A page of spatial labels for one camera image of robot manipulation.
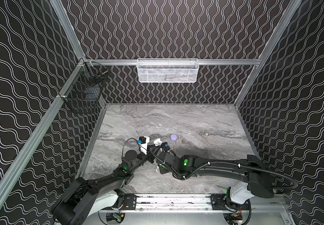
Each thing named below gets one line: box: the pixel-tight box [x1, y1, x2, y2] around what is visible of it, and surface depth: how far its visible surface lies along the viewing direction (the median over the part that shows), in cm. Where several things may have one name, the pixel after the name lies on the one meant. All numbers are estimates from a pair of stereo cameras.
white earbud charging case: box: [153, 137, 163, 147], surface depth 80 cm
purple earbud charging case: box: [169, 133, 178, 141], surface depth 102 cm
